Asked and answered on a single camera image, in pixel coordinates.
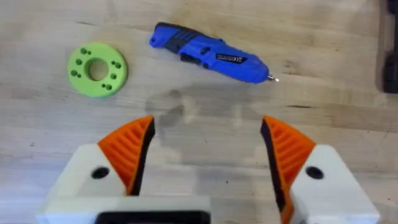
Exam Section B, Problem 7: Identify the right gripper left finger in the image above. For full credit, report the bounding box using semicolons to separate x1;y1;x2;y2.
45;115;156;208

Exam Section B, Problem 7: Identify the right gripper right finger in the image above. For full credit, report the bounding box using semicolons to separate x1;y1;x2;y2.
260;115;381;224

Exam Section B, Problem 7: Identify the blue electric screwdriver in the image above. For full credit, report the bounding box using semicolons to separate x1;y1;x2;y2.
149;22;280;85

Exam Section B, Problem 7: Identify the green disc with holes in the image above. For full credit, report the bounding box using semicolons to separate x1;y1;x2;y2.
67;42;129;98

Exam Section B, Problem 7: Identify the black object at table edge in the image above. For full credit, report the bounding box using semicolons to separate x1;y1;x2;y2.
381;0;398;94

